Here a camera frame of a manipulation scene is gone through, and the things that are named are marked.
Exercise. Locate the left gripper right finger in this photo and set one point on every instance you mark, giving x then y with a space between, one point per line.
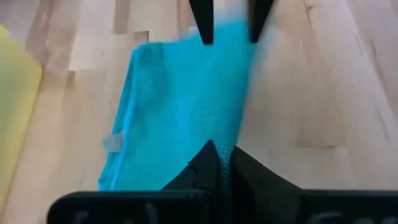
264 196

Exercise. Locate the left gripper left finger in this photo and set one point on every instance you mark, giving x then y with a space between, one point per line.
199 177

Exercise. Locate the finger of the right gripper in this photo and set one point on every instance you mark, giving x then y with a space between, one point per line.
256 15
203 18

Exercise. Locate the teal microfiber towel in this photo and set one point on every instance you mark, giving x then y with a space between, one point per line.
180 102

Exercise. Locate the yellow translucent plastic bin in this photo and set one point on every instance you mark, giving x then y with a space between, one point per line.
15 109

